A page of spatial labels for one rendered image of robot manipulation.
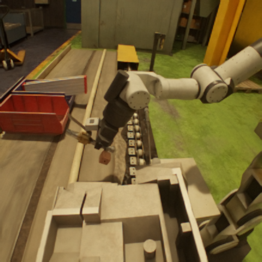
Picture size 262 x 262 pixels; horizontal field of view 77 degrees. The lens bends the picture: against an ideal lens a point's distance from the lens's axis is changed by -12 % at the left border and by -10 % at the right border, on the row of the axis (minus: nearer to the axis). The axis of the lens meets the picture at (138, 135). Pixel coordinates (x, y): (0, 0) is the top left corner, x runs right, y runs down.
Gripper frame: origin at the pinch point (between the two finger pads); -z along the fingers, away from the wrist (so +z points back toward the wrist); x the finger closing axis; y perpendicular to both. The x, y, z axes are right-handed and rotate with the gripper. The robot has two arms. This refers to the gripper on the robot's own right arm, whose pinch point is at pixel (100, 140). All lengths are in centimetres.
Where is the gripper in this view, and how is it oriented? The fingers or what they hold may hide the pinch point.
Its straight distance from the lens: 67.1
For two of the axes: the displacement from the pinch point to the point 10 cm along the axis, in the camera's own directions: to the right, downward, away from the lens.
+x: 0.9, 6.3, -7.7
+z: 5.4, -6.8, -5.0
